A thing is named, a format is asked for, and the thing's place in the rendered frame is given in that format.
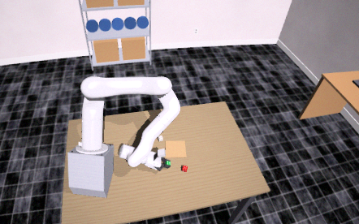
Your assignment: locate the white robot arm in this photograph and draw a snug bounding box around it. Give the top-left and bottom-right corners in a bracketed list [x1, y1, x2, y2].
[76, 76, 180, 167]

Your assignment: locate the peach flat mat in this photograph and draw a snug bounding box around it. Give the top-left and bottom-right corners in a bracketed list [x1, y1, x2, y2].
[165, 141, 186, 158]

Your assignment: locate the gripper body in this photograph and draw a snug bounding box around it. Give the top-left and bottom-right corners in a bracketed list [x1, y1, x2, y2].
[144, 152, 161, 170]

